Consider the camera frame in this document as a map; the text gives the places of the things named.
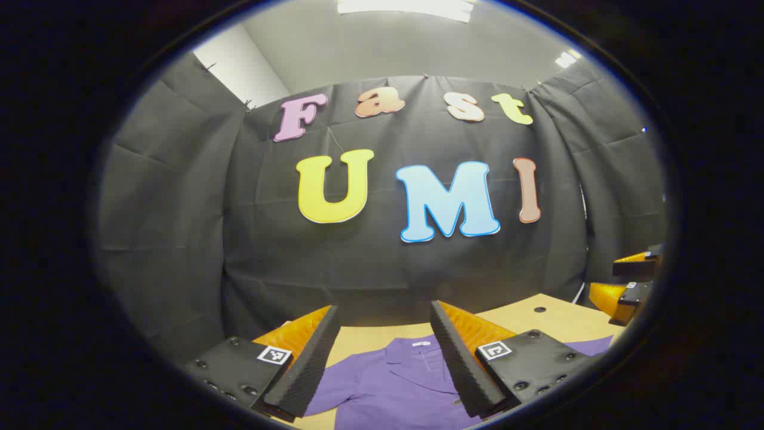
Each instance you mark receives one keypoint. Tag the ceiling light panel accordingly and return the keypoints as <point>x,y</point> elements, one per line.
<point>567,58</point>
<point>406,8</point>

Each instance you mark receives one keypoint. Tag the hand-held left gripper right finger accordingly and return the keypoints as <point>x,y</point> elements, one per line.
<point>459,370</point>

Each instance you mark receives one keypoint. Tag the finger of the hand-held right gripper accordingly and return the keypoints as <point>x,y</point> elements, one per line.
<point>635,266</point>
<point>615,298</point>

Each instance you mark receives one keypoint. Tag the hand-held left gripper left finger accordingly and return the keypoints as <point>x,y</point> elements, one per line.
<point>310,370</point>

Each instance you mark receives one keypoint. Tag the purple button shirt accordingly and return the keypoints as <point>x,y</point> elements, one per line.
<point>394,388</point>

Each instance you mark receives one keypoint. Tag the black backdrop cloth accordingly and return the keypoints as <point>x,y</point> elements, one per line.
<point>358,269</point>

